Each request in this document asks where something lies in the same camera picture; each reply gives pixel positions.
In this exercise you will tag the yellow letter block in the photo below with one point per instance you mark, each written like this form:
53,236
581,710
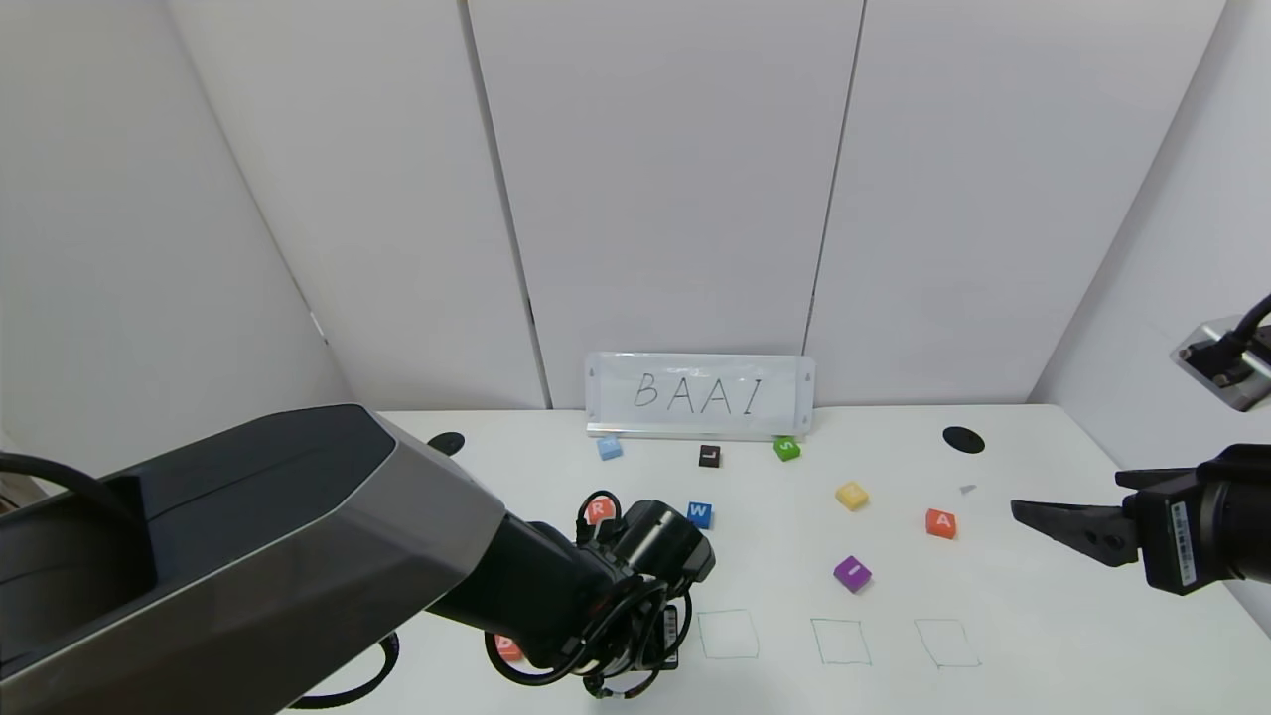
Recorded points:
853,496

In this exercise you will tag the orange R letter block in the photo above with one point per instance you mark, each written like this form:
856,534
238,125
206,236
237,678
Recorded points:
598,511

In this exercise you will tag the orange A letter block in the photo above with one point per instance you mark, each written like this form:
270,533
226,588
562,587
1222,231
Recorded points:
942,522

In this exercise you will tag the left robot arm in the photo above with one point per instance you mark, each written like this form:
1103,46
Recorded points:
248,556

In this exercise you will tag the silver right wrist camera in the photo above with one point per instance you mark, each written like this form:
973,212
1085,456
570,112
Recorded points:
1226,367

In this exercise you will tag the blue W letter block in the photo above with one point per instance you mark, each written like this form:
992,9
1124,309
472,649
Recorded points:
700,514

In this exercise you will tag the orange B letter block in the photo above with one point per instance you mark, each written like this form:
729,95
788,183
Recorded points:
509,649

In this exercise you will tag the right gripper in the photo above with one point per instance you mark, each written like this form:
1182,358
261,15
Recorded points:
1173,541

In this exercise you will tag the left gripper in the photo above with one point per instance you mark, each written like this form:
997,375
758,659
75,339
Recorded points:
671,630

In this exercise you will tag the green S letter block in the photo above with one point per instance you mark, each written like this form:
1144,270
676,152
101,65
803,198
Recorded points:
786,448

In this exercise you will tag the purple I letter block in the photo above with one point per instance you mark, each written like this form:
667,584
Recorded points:
853,573

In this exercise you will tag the white BAAI sign board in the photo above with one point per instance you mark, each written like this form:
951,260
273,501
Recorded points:
700,395

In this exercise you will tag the black L letter block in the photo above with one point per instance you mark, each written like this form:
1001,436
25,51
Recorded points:
709,456

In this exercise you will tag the black table grommet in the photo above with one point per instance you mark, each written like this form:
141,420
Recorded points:
964,439
447,443

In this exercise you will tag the light blue letter block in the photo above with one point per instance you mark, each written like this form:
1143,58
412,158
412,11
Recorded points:
610,448

